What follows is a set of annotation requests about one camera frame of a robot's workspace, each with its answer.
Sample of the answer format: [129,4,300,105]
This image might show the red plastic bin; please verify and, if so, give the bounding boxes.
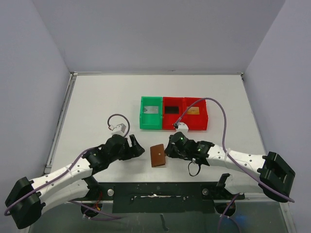
[182,100,208,131]
[162,97,183,130]

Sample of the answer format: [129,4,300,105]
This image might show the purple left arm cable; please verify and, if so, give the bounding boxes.
[4,114,131,221]

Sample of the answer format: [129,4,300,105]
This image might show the brown leather card holder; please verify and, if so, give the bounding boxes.
[150,144,166,167]

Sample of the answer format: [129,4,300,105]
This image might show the silver VIP card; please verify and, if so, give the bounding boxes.
[143,105,159,114]

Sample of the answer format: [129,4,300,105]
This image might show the black card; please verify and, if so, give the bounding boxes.
[164,106,179,114]

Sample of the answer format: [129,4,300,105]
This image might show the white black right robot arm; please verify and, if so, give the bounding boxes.
[165,132,295,202]

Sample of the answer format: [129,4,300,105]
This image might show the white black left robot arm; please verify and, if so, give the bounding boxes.
[4,134,145,229]

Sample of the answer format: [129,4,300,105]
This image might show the gold VIP card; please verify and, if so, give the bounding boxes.
[187,106,200,115]

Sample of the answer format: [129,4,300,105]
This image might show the red plastic bin middle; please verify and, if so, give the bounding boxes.
[162,97,183,130]

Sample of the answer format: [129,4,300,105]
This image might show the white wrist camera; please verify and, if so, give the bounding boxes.
[175,122,189,133]
[110,123,126,136]

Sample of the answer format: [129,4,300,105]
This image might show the aluminium front frame rail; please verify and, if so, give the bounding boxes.
[28,181,291,206]

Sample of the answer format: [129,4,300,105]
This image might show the red plastic bin right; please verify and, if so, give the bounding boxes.
[182,100,208,131]

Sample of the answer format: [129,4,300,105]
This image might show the aluminium left frame rail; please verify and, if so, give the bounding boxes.
[44,72,77,174]

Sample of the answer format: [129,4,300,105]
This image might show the aluminium frame rail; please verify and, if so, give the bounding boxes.
[28,181,291,206]
[44,72,77,174]

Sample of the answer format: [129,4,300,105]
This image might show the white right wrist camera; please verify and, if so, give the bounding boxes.
[175,122,189,133]

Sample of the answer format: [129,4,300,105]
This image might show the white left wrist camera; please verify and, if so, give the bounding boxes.
[110,123,126,136]

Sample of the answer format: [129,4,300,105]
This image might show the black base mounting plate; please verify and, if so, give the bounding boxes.
[80,182,243,214]

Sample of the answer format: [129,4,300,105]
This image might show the green plastic bin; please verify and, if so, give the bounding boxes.
[139,96,163,130]

